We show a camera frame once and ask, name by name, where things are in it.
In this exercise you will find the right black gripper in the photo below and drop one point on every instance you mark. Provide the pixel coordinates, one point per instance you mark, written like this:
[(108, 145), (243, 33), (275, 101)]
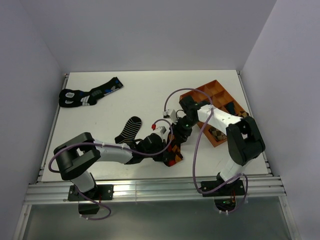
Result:
[(179, 133)]

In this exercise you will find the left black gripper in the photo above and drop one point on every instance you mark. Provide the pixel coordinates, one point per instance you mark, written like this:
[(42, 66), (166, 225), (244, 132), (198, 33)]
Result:
[(160, 158)]

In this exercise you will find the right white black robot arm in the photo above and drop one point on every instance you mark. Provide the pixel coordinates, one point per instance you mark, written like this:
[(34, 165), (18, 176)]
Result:
[(244, 140)]

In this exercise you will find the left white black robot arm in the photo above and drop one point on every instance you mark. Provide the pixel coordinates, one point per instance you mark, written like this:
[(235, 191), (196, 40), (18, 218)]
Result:
[(77, 155)]

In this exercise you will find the black white striped sock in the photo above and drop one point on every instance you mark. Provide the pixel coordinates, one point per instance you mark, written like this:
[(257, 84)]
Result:
[(130, 130)]

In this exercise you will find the brown argyle rolled sock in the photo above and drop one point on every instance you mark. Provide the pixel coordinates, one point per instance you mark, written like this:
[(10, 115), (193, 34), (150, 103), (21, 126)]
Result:
[(243, 114), (217, 134)]

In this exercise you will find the orange compartment tray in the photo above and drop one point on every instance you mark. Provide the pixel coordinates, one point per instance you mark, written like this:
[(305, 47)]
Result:
[(220, 97)]

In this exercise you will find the dark teal rolled sock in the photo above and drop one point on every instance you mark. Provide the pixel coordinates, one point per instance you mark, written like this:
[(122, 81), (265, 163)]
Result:
[(230, 107)]

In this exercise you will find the black blue sport sock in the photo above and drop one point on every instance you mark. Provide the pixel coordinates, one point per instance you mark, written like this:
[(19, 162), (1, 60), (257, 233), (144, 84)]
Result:
[(69, 98)]

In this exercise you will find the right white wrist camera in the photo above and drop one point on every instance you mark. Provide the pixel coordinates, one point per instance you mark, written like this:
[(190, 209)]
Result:
[(169, 114)]

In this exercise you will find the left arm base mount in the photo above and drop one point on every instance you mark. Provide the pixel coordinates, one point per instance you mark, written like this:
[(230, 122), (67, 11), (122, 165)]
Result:
[(101, 192)]

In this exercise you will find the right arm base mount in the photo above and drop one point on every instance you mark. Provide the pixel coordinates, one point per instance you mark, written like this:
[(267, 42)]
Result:
[(235, 188)]

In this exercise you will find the aluminium frame rail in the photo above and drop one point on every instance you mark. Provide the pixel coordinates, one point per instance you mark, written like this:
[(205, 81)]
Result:
[(134, 190)]

